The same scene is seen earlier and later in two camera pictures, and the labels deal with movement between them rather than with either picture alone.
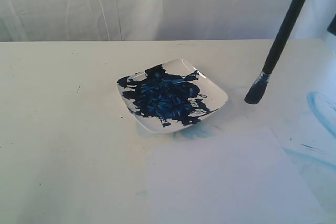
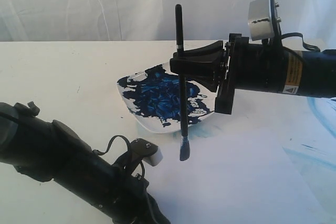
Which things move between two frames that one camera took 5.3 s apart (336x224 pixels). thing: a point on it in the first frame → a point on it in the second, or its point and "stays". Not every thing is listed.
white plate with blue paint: [169, 96] stays
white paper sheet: [226, 176] stays
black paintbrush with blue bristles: [256, 92] → [185, 141]
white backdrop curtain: [143, 7] stays
